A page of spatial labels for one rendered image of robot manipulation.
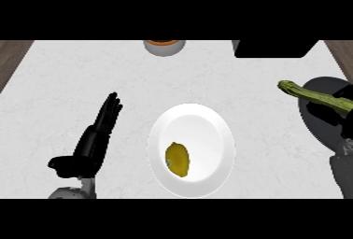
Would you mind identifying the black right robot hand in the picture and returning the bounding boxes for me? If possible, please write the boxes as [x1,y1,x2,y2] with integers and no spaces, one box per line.
[304,84,353,140]

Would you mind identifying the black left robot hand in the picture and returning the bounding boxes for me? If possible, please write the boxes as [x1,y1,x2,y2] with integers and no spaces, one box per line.
[47,91,124,179]

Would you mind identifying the green squash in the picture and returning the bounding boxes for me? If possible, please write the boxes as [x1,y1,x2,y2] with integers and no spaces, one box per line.
[276,79,353,118]

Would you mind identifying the white plate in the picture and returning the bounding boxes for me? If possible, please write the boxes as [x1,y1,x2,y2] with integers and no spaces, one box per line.
[146,103,238,199]

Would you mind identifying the yellow lemon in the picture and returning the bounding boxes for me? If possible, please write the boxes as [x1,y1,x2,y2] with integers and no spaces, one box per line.
[164,141,192,178]

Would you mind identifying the black appliance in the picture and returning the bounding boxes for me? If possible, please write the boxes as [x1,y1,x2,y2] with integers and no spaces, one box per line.
[232,39,321,59]

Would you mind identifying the grey cup with orange rim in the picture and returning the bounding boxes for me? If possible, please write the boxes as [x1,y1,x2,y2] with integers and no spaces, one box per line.
[142,39,188,58]

